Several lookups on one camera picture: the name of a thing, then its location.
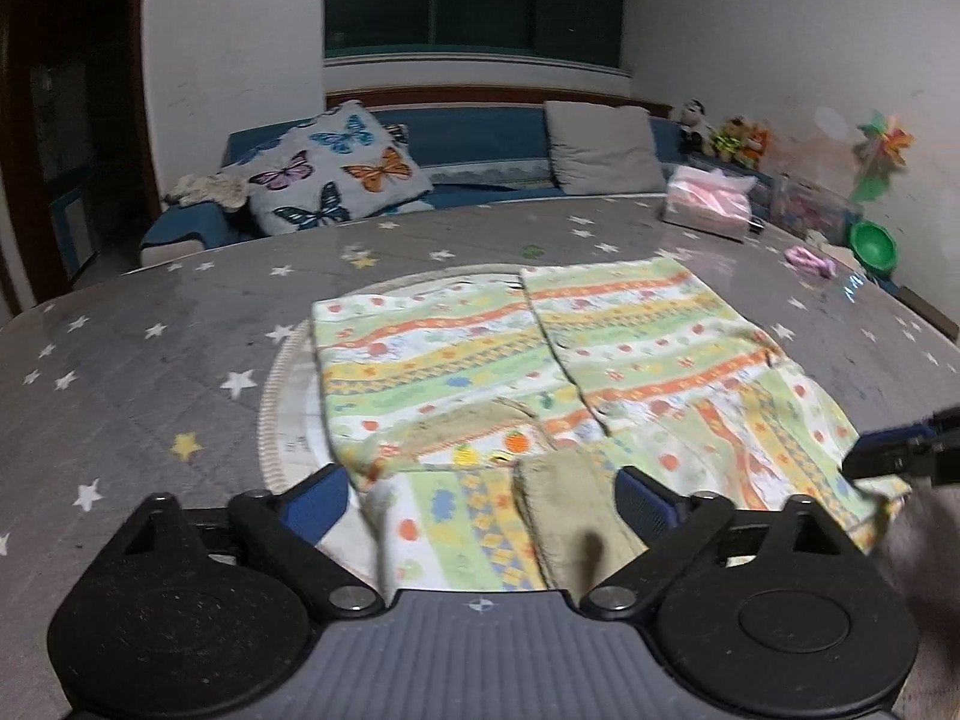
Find colourful striped children's pants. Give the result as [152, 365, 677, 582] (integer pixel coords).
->
[310, 256, 912, 593]

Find clear plastic storage box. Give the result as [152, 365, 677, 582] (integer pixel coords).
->
[769, 176, 863, 237]

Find grey star-patterned table cover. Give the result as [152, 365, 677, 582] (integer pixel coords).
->
[0, 195, 960, 720]

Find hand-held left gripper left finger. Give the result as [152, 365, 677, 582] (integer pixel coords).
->
[112, 463, 385, 612]

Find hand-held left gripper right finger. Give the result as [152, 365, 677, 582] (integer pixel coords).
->
[579, 465, 852, 614]

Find colourful pinwheel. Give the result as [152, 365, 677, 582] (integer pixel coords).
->
[847, 111, 916, 203]

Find orange and yellow plush toy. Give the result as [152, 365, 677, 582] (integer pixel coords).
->
[712, 116, 773, 170]

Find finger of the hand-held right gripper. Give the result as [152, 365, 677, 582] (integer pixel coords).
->
[840, 405, 960, 488]

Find butterfly print pillow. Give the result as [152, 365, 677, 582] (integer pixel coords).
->
[238, 101, 436, 237]

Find plain grey pillow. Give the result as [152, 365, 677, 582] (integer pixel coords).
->
[544, 100, 668, 196]

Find crumpled beige cloth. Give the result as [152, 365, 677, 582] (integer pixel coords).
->
[166, 171, 250, 211]

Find dark wooden door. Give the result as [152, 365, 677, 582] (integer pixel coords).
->
[0, 0, 160, 316]

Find pink tissue pack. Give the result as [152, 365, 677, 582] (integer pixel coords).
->
[660, 165, 758, 241]

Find black and white plush toy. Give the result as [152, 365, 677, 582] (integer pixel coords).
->
[670, 99, 719, 158]

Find small pink toy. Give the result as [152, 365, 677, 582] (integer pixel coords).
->
[784, 246, 837, 276]

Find green plastic bowl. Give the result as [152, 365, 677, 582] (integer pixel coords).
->
[850, 219, 899, 272]

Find blue sofa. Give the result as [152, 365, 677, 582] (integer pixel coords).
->
[139, 103, 773, 267]

